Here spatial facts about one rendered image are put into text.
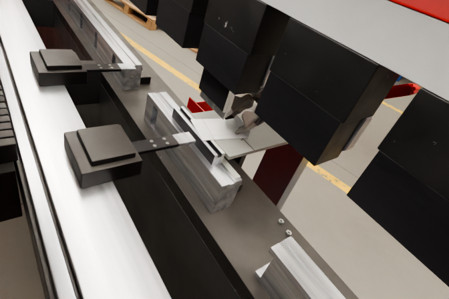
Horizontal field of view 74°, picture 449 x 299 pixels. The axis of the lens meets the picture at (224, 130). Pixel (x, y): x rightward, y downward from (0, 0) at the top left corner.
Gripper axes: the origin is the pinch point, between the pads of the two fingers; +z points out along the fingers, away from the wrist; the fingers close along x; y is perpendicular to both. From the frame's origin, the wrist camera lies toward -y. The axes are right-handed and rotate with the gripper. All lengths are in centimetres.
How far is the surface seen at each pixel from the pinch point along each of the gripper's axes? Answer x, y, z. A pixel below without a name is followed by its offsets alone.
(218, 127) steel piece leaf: -0.5, 2.7, 3.6
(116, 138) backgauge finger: 5.9, 25.0, 18.1
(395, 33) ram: 31.8, 29.9, -22.4
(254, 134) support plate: 3.1, -4.5, -2.1
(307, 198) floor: -39, -155, 2
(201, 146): 4.5, 6.6, 9.1
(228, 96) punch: 7.0, 15.7, -3.6
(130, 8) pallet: -401, -106, 30
